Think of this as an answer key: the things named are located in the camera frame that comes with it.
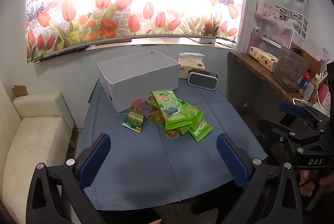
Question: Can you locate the red label jelly cup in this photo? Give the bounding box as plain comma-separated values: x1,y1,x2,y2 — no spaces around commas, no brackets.
146,95,157,116

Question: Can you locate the dark green small snack packet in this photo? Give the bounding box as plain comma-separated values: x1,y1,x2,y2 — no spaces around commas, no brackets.
121,110,145,134

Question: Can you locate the grey speaker with white frame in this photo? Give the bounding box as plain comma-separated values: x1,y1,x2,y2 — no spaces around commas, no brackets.
187,70,218,88

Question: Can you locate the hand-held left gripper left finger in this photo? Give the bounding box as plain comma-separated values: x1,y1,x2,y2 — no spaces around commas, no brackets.
26,133,112,224

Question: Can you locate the brown stone side counter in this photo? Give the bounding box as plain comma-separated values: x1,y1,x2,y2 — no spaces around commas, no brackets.
228,51,334,122

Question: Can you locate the tan patterned carton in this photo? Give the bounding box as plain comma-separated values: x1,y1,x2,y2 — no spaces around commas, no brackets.
248,46,279,73

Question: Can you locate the person's right hand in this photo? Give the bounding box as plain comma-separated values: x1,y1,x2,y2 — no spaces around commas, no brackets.
300,170,334,197

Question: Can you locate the tulip print window blind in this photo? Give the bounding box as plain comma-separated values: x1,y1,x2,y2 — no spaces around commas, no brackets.
25,0,247,64

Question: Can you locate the orange jelly cup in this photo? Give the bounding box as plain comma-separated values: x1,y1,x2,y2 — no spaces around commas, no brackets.
152,112,165,126
164,128,181,140

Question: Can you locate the white drawer organiser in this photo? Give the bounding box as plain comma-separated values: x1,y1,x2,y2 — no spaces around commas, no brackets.
274,5,308,39

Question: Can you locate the clear box with pink contents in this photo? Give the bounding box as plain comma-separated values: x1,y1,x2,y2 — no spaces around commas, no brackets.
261,22,295,51

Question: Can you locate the cream leather sofa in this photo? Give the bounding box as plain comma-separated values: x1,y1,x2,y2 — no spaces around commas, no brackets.
0,78,76,224

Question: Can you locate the pink jelly cup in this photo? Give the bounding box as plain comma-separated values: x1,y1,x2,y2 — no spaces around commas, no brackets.
130,99,145,111

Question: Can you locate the clear plastic container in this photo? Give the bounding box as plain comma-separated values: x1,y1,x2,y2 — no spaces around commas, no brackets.
273,45,310,93

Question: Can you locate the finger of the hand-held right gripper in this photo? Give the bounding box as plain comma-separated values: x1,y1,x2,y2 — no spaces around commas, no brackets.
257,118,310,162
279,101,323,126

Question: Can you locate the large light green snack packet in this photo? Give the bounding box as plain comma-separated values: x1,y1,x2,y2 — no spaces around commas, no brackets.
149,89,191,129

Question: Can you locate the blue tablecloth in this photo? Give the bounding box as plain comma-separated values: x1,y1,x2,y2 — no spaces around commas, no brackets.
78,78,269,211

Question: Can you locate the pink floral box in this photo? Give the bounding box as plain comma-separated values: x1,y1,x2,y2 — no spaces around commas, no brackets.
256,1,281,21

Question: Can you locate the white cardboard box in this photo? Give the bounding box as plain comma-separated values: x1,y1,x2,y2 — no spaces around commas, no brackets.
97,50,181,113

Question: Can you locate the tissue pack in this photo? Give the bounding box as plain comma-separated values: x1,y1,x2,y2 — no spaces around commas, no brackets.
178,52,205,79

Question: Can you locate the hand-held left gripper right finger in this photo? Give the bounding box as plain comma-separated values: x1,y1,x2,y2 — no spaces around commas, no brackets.
216,133,304,224

